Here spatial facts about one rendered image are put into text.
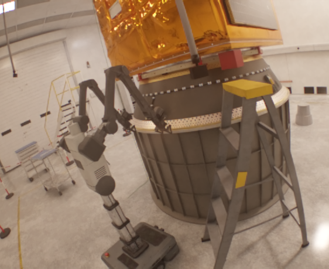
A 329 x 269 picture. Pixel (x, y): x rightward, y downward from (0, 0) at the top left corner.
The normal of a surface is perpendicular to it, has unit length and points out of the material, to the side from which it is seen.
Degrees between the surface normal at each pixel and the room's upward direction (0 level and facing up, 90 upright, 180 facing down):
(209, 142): 90
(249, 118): 87
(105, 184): 90
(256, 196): 90
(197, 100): 62
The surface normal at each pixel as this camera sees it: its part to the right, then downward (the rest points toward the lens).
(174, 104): -0.53, -0.07
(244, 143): -0.02, 0.28
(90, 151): 0.73, 0.03
